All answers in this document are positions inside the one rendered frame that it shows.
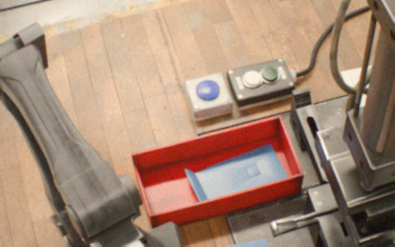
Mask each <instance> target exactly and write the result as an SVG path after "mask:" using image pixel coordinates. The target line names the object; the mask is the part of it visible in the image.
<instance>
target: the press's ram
mask: <svg viewBox="0 0 395 247"><path fill-rule="evenodd" d="M344 126H345V124H342V125H340V126H336V127H333V128H329V129H326V130H324V131H318V132H316V139H315V149H316V151H317V154H318V157H319V159H320V161H321V165H322V168H323V169H324V173H325V174H326V176H327V180H328V182H329V186H330V188H331V190H332V193H333V195H334V199H335V201H336V204H337V206H338V208H339V212H340V213H341V217H342V219H343V221H344V224H345V226H346V229H347V232H348V235H349V236H350V240H351V242H352V245H353V247H375V246H379V245H382V244H384V243H388V242H390V241H393V240H395V181H392V182H390V183H386V184H383V185H380V186H377V187H376V188H375V189H374V190H372V191H368V190H366V189H364V188H363V187H362V185H361V178H360V175H359V173H358V170H357V168H356V164H355V162H354V161H353V157H352V155H351V154H350V150H349V148H348V146H347V143H345V142H344V140H343V138H342V135H343V131H344Z"/></svg>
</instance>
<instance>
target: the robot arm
mask: <svg viewBox="0 0 395 247"><path fill-rule="evenodd" d="M45 41H46V37H45V34H44V32H43V30H42V28H41V27H40V25H39V23H38V22H36V23H33V24H32V25H29V26H28V27H26V28H25V29H22V30H20V31H18V32H17V33H16V34H15V35H14V36H12V38H10V39H8V40H6V41H5V42H3V43H1V44H0V100H1V103H2V104H3V105H4V107H5V108H6V109H7V110H9V112H10V114H11V115H12V116H13V118H14V119H15V120H16V123H17V124H18V126H19V129H20V130H21V132H22V134H23V137H24V139H25V141H26V143H27V145H28V147H29V149H30V151H31V153H32V156H33V157H34V160H35V162H36V164H37V166H38V169H39V172H40V175H41V177H42V181H43V184H44V192H45V194H46V196H47V199H48V202H49V204H50V205H51V208H52V210H53V211H54V213H55V214H53V215H51V216H49V217H50V219H51V220H52V222H53V223H54V225H55V227H56V228H57V229H58V230H59V233H60V234H61V236H62V237H65V240H66V245H67V247H182V246H181V241H180V240H181V235H180V231H179V228H178V226H177V225H176V224H174V223H172V222H167V223H166V224H163V225H162V226H158V227H156V228H155V229H151V230H149V231H145V230H144V229H142V228H141V227H139V226H137V225H136V224H134V223H133V222H134V221H135V220H136V219H137V218H138V217H139V216H141V215H142V214H141V211H140V207H139V206H141V205H142V200H141V197H140V193H139V191H138V188H137V186H136V185H135V182H134V181H133V180H132V178H131V177H130V176H129V175H128V174H124V175H122V174H121V175H119V176H118V175H117V174H116V172H115V171H114V170H113V168H112V166H111V165H110V163H109V161H108V159H105V160H103V159H102V157H101V156H100V154H99V153H98V151H96V150H95V149H94V148H93V147H92V146H91V145H90V144H89V143H88V142H87V141H86V140H85V139H84V137H83V136H82V135H81V134H80V131H78V129H77V128H76V127H75V125H74V123H73V122H72V121H71V118H70V117H69V115H67V113H66V110H65V109H64V107H63V105H62V103H61V102H60V100H59V98H58V97H57V95H56V93H55V92H54V90H53V88H52V86H51V84H50V82H49V79H48V77H47V75H46V72H45V70H46V69H48V64H49V62H48V57H47V46H46V42H45Z"/></svg>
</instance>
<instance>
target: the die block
mask: <svg viewBox="0 0 395 247"><path fill-rule="evenodd" d="M313 212H314V210H313V208H312V203H311V202H310V199H309V196H308V195H307V198H306V203H305V209H304V214H303V215H309V214H311V213H313ZM340 226H341V229H342V231H343V233H344V236H349V235H348V232H347V229H346V226H345V224H342V225H340ZM308 231H309V232H310V235H311V238H312V240H313V243H314V246H315V247H316V246H320V245H323V244H324V247H327V245H326V243H325V240H324V238H323V235H322V232H321V229H320V226H319V223H318V224H314V225H312V226H309V227H308Z"/></svg>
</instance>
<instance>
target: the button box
mask: <svg viewBox="0 0 395 247"><path fill-rule="evenodd" d="M369 9H370V7H369V5H367V6H365V7H362V8H359V9H358V10H355V11H353V12H350V13H348V14H347V15H345V18H344V20H347V19H349V18H350V17H353V16H355V15H356V14H359V13H362V12H365V11H367V10H369ZM370 10H371V9H370ZM333 25H334V22H333V23H332V24H331V25H330V26H329V27H328V28H327V29H326V30H325V31H324V32H323V33H322V35H321V37H320V38H319V39H318V41H316V44H315V46H314V47H313V51H312V54H311V58H310V59H311V61H310V65H309V66H308V68H307V69H305V70H304V71H299V72H297V73H295V71H294V69H293V68H290V69H289V70H288V68H287V66H286V64H285V62H284V58H279V59H275V60H271V61H264V62H262V63H258V64H254V65H251V66H243V67H240V68H235V69H232V70H229V71H227V72H226V78H227V83H228V86H229V88H230V91H231V94H232V96H233V99H234V101H235V103H236V106H237V108H238V110H239V111H240V110H243V109H248V108H251V107H256V106H259V105H261V104H266V103H269V102H276V101H279V100H283V99H286V98H290V97H292V91H294V90H295V85H294V83H296V81H297V79H296V78H297V77H298V78H299V77H301V76H304V75H306V74H308V73H309V72H311V70H312V68H313V66H314V65H315V57H316V53H317V50H318V48H319V47H320V45H321V43H322V42H323V41H324V38H325V37H326V36H327V35H328V34H329V33H330V31H331V30H333ZM266 67H272V68H275V69H276V70H277V71H278V73H279V77H278V78H277V80H275V81H272V82H269V81H266V80H265V79H263V78H262V71H263V69H264V68H266ZM248 71H256V72H258V73H259V74H260V76H261V81H260V83H259V84H258V85H256V86H249V85H247V84H246V83H245V81H244V76H245V75H246V73H247V72H248Z"/></svg>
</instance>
